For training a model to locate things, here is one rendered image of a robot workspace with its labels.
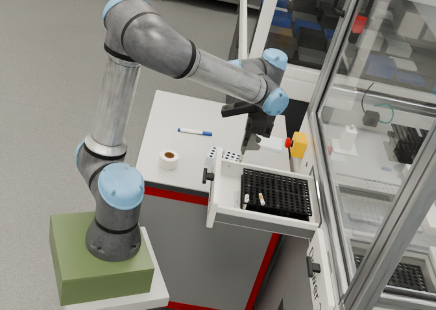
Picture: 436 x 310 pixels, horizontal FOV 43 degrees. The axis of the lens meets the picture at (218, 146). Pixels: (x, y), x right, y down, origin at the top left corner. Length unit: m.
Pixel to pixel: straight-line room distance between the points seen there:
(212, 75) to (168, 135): 0.89
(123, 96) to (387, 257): 0.72
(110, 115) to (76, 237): 0.37
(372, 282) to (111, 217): 0.65
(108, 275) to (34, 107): 2.25
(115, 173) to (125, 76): 0.25
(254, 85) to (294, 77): 1.09
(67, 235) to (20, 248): 1.16
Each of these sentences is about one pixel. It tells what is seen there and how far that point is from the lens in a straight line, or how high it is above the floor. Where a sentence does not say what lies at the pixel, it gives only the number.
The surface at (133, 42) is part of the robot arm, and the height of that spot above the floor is 1.45.
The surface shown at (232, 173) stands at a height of 0.85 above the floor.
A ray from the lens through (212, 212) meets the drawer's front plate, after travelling 1.70.
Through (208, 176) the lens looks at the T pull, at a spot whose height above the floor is 0.91.
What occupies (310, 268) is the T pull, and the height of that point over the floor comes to 0.91.
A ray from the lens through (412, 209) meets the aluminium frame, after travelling 1.19.
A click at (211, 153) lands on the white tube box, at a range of 2.09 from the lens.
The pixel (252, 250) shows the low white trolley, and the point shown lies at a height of 0.50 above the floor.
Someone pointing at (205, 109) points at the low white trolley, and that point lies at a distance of 2.40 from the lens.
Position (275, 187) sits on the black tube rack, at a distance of 1.84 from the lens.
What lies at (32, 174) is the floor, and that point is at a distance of 3.13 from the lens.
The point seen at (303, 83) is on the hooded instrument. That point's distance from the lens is 2.53.
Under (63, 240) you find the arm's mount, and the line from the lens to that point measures 1.59.
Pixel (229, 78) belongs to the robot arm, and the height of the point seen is 1.37.
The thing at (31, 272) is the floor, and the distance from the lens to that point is 2.65.
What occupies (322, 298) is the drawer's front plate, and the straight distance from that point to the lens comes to 1.57.
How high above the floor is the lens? 2.01
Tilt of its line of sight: 35 degrees down
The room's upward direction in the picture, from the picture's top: 14 degrees clockwise
